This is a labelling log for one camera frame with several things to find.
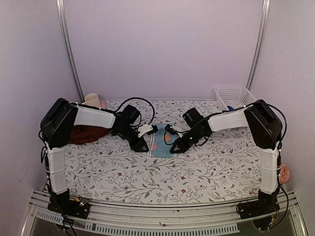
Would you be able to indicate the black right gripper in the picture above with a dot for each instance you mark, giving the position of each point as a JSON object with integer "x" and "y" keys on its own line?
{"x": 183, "y": 147}

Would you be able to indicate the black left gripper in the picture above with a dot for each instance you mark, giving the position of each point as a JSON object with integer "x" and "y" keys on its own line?
{"x": 137, "y": 146}

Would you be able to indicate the blue patterned towel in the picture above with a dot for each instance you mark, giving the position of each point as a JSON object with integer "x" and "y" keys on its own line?
{"x": 160, "y": 143}

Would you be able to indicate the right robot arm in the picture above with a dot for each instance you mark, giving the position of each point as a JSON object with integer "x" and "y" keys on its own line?
{"x": 266, "y": 129}

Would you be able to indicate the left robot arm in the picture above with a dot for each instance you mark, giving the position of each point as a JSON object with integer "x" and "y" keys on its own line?
{"x": 55, "y": 132}

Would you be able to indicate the pink saucer plate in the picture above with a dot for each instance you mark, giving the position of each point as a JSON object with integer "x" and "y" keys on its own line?
{"x": 102, "y": 104}

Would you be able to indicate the dark red towel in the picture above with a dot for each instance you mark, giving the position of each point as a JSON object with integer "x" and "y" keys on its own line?
{"x": 82, "y": 134}

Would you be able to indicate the cream ribbed mug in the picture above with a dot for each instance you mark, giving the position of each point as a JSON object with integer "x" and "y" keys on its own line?
{"x": 92, "y": 99}

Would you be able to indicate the white plastic basket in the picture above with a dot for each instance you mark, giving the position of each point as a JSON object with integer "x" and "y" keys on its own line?
{"x": 233, "y": 96}

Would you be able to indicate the pink object at right edge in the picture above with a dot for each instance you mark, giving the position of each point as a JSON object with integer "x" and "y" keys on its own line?
{"x": 284, "y": 174}

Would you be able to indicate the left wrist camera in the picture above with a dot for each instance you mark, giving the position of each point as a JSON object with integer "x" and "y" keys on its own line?
{"x": 146, "y": 129}

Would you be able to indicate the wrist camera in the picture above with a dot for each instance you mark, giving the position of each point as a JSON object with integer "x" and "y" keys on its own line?
{"x": 146, "y": 129}
{"x": 174, "y": 130}

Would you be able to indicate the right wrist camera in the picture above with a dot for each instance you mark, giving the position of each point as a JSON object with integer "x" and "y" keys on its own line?
{"x": 174, "y": 130}

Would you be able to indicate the front aluminium rail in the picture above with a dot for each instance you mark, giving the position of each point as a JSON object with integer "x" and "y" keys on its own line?
{"x": 118, "y": 219}

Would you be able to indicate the left aluminium frame post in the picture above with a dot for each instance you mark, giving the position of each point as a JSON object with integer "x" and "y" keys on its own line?
{"x": 68, "y": 48}

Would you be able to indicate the aluminium frame post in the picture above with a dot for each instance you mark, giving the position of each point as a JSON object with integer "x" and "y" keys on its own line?
{"x": 259, "y": 42}
{"x": 68, "y": 48}

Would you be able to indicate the right aluminium frame post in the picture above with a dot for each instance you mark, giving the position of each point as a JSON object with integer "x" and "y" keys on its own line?
{"x": 259, "y": 42}

